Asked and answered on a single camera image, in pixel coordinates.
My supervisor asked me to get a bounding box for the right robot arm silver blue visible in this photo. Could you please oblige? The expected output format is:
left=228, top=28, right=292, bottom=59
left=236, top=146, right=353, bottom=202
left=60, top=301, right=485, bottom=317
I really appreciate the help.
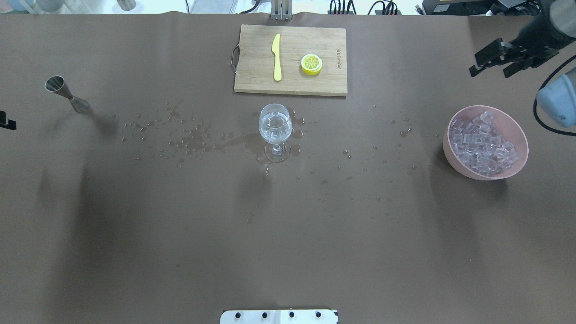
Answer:
left=469, top=0, right=576, bottom=136

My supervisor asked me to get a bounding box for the clear ice cubes pile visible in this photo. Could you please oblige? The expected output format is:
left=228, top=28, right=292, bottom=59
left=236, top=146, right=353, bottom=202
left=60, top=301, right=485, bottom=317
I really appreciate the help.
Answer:
left=448, top=111, right=520, bottom=177

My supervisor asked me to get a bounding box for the pink bowl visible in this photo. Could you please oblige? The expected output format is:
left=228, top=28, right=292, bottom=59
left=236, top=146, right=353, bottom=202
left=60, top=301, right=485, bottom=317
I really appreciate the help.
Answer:
left=443, top=105, right=529, bottom=181

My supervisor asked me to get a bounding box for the steel jigger measuring cup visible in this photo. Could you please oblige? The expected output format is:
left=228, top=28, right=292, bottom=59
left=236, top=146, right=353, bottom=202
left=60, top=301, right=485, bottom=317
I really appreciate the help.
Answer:
left=45, top=75, right=90, bottom=113

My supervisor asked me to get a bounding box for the clear wine glass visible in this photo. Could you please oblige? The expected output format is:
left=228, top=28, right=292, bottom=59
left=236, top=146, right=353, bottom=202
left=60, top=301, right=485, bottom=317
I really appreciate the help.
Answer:
left=259, top=103, right=293, bottom=162

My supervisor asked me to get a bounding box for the yellow lemon slice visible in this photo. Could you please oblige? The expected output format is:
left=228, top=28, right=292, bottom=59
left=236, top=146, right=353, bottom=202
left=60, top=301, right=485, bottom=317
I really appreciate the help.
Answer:
left=300, top=54, right=323, bottom=76

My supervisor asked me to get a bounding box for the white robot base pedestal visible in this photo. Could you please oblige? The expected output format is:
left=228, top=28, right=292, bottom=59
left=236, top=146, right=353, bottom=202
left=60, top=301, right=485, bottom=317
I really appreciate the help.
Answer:
left=220, top=309, right=339, bottom=324

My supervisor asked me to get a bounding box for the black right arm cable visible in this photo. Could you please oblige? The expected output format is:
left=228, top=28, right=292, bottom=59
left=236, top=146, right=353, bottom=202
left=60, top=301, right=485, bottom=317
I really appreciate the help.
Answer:
left=533, top=54, right=576, bottom=136

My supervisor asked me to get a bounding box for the bamboo cutting board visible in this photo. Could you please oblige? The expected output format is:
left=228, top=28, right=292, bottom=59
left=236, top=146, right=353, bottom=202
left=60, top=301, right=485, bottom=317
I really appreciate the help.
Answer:
left=233, top=24, right=348, bottom=98

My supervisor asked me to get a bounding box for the yellow plastic knife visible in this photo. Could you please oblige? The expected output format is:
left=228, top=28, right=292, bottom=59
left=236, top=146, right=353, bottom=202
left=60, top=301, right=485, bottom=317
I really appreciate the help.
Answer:
left=271, top=33, right=283, bottom=82

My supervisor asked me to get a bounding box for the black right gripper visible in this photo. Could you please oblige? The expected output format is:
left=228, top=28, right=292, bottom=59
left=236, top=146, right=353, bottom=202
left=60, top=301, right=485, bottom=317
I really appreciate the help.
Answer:
left=469, top=9, right=576, bottom=78

